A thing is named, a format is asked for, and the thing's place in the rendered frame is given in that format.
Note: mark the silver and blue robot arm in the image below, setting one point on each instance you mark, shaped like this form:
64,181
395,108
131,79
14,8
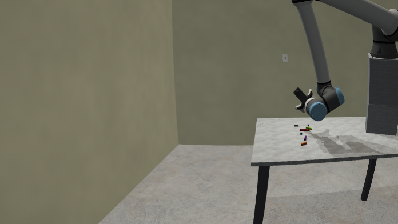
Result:
384,25

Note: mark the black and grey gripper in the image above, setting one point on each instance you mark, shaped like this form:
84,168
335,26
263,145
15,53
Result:
301,106

